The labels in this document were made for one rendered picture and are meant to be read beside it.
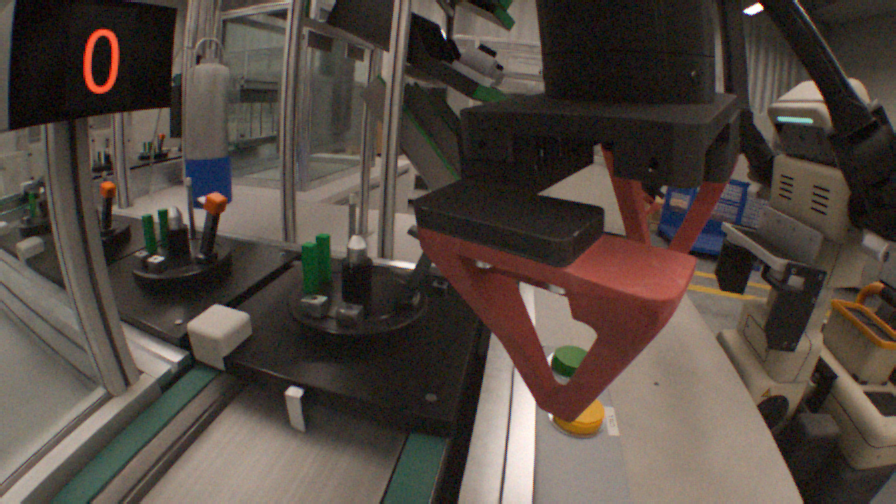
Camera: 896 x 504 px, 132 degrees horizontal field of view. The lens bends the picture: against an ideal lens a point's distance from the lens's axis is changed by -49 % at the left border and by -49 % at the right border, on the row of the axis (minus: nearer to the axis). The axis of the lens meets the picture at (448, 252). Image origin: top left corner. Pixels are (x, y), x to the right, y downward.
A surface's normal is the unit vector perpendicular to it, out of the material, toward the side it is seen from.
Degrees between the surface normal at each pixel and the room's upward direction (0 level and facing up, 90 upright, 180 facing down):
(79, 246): 90
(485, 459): 0
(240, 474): 0
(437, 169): 90
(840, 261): 90
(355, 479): 0
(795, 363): 90
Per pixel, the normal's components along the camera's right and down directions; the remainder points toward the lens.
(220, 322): 0.09, -0.93
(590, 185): -0.25, 0.33
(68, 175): 0.98, 0.15
